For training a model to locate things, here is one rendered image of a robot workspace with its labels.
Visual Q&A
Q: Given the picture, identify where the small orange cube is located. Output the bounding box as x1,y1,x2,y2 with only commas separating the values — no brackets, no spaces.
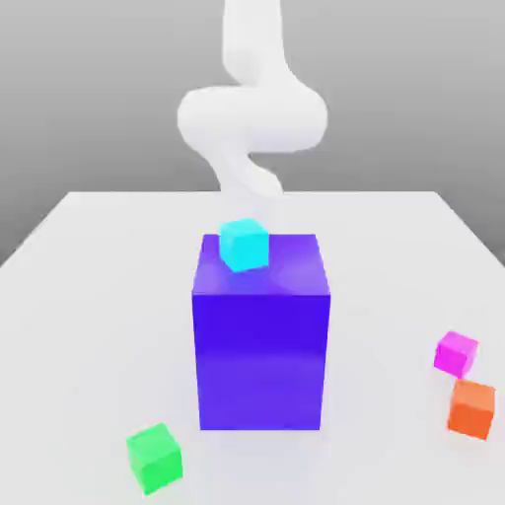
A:
446,378,497,441

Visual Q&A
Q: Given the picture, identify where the small cyan cube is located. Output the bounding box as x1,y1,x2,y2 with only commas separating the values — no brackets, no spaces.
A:
218,217,270,274

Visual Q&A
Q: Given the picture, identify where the large purple box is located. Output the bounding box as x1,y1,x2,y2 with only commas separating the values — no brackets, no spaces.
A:
190,232,331,432

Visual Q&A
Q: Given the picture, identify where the small green cube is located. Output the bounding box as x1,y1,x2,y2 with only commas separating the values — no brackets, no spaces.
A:
125,422,184,497

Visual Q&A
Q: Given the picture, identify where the small magenta cube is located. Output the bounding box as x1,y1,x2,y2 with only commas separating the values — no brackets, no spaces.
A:
433,329,480,380

